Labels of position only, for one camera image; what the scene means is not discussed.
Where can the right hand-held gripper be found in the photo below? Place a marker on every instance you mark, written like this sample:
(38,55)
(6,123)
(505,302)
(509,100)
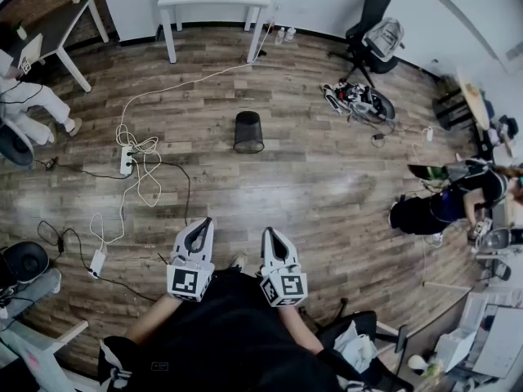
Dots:
(290,286)

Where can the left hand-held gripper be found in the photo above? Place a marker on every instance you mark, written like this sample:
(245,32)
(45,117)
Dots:
(184,282)

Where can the black mesh waste bin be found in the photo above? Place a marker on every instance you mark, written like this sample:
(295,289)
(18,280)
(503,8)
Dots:
(248,133)

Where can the person's right forearm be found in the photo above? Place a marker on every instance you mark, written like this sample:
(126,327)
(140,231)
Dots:
(302,333)

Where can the person's left forearm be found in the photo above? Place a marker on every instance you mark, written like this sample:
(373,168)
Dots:
(151,321)

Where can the person's right shoe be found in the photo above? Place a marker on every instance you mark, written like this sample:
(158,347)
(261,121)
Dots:
(239,260)

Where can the white power adapter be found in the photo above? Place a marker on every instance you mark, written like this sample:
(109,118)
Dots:
(98,263)

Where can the person's black clothing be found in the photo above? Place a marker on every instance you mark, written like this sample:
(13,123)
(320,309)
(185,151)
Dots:
(229,341)

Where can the black chair with armrests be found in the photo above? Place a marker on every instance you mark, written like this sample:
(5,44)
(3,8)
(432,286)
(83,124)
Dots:
(363,317)

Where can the white power strip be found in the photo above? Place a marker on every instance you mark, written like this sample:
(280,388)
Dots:
(126,161)

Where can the white plastic bag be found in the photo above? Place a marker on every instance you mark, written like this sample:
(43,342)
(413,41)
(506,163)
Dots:
(355,345)

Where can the small black adapter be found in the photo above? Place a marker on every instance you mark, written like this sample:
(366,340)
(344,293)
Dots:
(378,137)

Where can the black round machine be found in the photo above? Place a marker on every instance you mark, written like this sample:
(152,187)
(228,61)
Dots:
(24,261)

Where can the small white adapter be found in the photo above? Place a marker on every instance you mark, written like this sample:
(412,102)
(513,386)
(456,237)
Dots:
(429,134)

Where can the grey round machine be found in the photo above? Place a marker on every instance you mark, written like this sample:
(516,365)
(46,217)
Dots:
(14,145)

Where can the clear plastic water bottle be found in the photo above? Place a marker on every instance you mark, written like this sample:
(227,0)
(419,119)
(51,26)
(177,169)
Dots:
(290,34)
(279,36)

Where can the black slatted stool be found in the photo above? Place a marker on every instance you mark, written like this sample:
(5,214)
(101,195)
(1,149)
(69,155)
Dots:
(449,110)

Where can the grey backpack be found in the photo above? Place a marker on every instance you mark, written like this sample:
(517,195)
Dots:
(384,37)

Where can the round wooden table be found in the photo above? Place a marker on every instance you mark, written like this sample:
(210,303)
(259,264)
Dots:
(476,100)

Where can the dark-top table with white legs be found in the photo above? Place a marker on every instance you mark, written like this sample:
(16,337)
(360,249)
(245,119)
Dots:
(61,27)

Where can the black office chair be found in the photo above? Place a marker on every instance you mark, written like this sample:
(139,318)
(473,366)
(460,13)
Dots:
(369,10)

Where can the white cup with plant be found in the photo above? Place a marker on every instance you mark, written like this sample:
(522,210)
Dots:
(21,33)

